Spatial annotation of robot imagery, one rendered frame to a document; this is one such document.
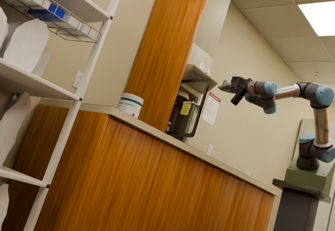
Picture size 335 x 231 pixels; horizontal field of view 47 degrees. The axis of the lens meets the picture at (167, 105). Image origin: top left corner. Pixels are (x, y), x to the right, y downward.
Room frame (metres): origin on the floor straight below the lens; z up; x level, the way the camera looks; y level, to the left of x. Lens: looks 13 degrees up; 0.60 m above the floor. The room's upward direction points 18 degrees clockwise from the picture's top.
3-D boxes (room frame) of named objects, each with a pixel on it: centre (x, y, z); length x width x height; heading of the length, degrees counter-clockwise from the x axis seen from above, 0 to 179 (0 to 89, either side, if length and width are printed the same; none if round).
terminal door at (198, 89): (2.45, -0.12, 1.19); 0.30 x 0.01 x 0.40; 37
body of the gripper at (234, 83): (2.14, -0.38, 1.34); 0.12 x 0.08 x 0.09; 47
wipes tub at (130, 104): (2.19, 0.21, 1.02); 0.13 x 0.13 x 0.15
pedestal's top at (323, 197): (2.65, -1.06, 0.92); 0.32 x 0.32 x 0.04; 53
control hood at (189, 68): (2.65, -0.16, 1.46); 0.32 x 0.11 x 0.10; 137
